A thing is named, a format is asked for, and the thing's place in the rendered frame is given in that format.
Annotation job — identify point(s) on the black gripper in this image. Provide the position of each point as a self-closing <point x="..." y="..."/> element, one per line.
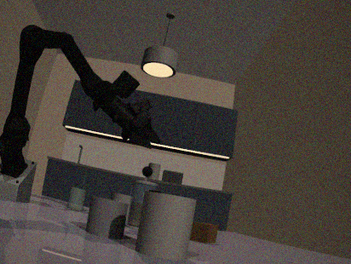
<point x="136" y="127"/>

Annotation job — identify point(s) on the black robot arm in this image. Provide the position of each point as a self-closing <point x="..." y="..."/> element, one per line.
<point x="33" y="40"/>

